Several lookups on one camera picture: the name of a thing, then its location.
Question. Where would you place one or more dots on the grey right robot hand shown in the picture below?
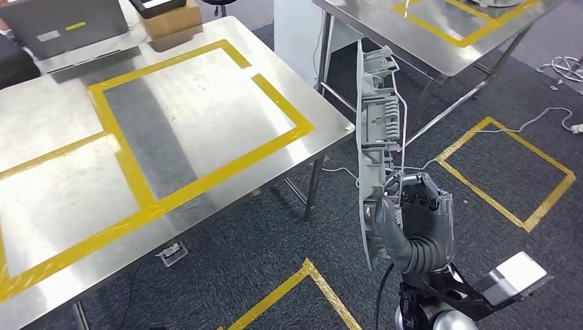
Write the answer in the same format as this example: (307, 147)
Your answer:
(432, 218)

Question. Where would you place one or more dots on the silver wheel hubcap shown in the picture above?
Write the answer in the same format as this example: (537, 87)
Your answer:
(371, 150)

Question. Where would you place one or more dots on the steel workbench table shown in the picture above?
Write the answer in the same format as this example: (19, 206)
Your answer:
(59, 205)
(410, 41)

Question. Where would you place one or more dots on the yellow floor tape square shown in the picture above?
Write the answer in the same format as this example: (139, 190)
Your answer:
(552, 202)
(273, 295)

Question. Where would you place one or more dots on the white power strip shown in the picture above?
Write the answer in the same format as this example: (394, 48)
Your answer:
(577, 128)

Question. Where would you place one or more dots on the chrome stool base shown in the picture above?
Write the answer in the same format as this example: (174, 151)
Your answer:
(567, 68)

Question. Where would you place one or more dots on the metal floor socket box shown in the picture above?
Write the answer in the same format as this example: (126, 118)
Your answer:
(172, 254)

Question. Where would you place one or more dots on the black round stool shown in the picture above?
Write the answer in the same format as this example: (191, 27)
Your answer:
(216, 2)

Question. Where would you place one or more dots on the cardboard box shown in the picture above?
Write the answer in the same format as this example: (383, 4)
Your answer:
(173, 23)

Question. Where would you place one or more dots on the black device white screen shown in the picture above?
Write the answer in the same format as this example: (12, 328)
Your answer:
(159, 11)

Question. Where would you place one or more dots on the grey laptop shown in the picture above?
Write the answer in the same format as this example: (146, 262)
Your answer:
(27, 18)

